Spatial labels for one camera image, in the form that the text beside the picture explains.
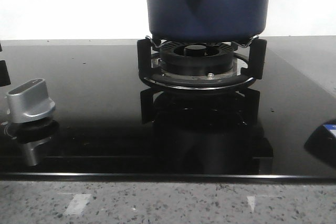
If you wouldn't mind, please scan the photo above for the black pot support grate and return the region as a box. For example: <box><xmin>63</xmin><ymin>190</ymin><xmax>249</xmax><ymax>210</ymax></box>
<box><xmin>137</xmin><ymin>38</ymin><xmax>267</xmax><ymax>93</ymax></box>

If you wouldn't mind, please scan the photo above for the blue white cooktop sticker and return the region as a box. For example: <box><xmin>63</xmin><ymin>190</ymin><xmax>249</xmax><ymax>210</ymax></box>
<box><xmin>323</xmin><ymin>124</ymin><xmax>336</xmax><ymax>137</ymax></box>

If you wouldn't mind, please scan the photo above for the dark blue cooking pot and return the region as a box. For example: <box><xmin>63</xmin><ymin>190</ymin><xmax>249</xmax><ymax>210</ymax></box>
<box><xmin>146</xmin><ymin>0</ymin><xmax>269</xmax><ymax>42</ymax></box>

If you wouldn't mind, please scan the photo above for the black left burner grate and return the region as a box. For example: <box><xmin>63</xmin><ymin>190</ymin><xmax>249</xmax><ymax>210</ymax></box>
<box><xmin>0</xmin><ymin>60</ymin><xmax>11</xmax><ymax>87</ymax></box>

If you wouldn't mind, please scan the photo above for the black glass gas cooktop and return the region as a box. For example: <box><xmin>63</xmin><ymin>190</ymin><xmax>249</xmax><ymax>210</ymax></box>
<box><xmin>1</xmin><ymin>42</ymin><xmax>335</xmax><ymax>183</ymax></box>

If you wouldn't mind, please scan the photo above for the black gas burner head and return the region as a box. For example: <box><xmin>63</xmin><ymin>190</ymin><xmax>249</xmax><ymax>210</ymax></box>
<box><xmin>152</xmin><ymin>41</ymin><xmax>237</xmax><ymax>81</ymax></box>

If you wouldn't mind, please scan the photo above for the silver stove control knob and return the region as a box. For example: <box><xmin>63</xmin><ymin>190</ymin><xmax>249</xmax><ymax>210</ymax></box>
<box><xmin>6</xmin><ymin>78</ymin><xmax>56</xmax><ymax>123</ymax></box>

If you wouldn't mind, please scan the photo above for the bent wire pot trivet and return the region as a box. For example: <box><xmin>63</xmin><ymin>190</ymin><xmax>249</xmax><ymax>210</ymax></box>
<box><xmin>145</xmin><ymin>35</ymin><xmax>259</xmax><ymax>51</ymax></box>

